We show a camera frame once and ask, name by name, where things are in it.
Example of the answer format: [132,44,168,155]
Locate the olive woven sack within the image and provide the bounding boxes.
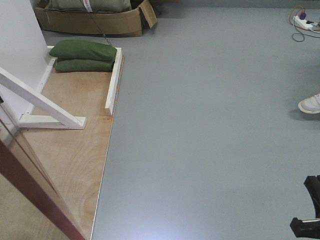
[48,0,132,13]

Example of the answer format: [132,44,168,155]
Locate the thin steel guy wire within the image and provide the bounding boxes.
[79,0,114,47]

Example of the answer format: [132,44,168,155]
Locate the upper green sandbag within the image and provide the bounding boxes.
[49,39,117,61]

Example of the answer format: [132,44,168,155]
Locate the lower green sandbag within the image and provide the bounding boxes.
[55,58,115,72]

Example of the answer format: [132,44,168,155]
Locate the plywood base board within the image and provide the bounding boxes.
[0,55,125,240]

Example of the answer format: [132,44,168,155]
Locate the white wooden door frame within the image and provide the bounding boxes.
[0,0,123,146]

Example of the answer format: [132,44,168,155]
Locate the open cardboard box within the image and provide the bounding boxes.
[33,0,158,37]

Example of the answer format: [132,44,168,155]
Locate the tangled floor cables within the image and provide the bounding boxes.
[289,5,320,42]

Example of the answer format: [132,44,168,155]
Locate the white power strip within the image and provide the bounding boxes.
[293,15,313,30]

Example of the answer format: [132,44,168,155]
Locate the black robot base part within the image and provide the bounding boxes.
[289,174,320,240]

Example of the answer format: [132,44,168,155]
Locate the white sneaker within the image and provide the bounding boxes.
[298,93,320,114]

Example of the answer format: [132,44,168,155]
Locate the brown wooden door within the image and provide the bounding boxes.
[0,142,85,240]

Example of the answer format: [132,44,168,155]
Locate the green sandbag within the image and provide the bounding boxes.
[55,58,115,72]
[49,39,117,61]

